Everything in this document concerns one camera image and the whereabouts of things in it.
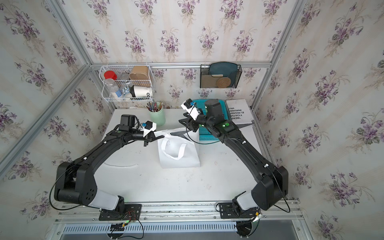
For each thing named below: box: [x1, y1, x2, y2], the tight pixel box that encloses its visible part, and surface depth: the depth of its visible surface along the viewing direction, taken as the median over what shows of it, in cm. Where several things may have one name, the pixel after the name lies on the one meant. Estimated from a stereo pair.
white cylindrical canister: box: [133, 85, 153, 98], surface depth 95 cm
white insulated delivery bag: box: [154, 127, 201, 169], surface depth 76 cm
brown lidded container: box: [129, 65, 149, 80], surface depth 92 cm
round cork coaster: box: [216, 77, 231, 88], surface depth 100 cm
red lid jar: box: [104, 70, 118, 80], surface depth 93 cm
